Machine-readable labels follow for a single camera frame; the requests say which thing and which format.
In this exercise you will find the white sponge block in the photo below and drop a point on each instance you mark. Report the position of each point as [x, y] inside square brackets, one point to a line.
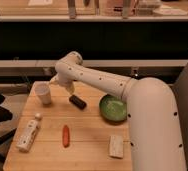
[116, 146]

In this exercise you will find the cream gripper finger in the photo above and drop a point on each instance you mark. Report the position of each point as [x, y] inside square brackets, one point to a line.
[70, 89]
[53, 81]

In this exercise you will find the white bottle with label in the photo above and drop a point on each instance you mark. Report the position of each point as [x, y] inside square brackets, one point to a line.
[29, 133]

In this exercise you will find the wooden shelf rail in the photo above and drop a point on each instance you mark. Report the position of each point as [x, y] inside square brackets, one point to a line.
[95, 63]

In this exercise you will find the green ceramic bowl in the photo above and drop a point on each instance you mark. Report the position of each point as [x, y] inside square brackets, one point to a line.
[112, 109]

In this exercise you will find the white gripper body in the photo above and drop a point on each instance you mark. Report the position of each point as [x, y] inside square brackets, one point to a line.
[64, 81]

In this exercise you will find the black rectangular bar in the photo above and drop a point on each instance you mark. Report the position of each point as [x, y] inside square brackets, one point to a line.
[77, 102]

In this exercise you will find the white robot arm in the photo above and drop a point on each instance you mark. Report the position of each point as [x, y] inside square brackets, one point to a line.
[153, 118]

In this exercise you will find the orange carrot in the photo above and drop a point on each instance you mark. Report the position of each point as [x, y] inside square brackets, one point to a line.
[65, 136]

